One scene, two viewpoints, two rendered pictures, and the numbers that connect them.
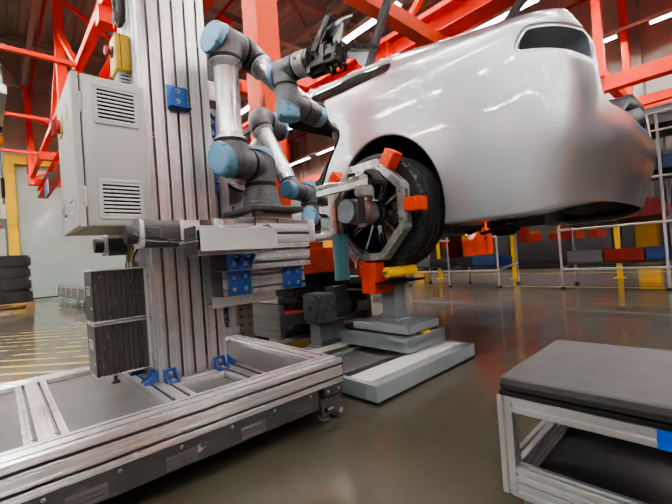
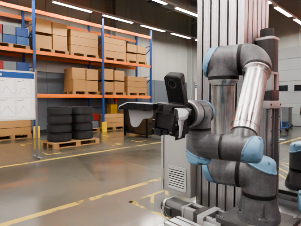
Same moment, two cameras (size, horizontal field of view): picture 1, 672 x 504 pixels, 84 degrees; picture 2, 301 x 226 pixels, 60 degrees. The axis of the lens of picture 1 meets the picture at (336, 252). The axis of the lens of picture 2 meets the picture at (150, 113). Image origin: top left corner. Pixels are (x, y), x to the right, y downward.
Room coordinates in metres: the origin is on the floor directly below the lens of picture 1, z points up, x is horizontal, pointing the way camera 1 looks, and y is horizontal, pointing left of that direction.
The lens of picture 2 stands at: (1.02, -0.67, 1.25)
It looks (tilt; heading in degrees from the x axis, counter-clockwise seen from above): 3 degrees down; 89
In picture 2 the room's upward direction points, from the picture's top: straight up
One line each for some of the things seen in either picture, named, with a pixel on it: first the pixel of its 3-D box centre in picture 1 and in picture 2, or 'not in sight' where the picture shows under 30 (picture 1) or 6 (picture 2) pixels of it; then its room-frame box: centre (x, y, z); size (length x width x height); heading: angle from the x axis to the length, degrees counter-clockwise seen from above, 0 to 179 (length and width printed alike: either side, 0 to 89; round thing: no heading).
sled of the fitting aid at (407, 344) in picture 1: (391, 334); not in sight; (2.23, -0.29, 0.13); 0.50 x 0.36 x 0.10; 43
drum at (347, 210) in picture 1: (358, 211); not in sight; (2.04, -0.14, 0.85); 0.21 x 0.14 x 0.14; 133
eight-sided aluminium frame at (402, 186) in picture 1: (367, 212); not in sight; (2.09, -0.19, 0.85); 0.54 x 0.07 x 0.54; 43
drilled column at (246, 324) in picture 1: (242, 331); not in sight; (2.24, 0.59, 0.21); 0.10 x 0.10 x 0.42; 43
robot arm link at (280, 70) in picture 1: (284, 72); (198, 113); (1.18, 0.12, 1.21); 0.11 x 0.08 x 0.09; 57
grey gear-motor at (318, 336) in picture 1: (336, 314); not in sight; (2.35, 0.02, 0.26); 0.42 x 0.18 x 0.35; 133
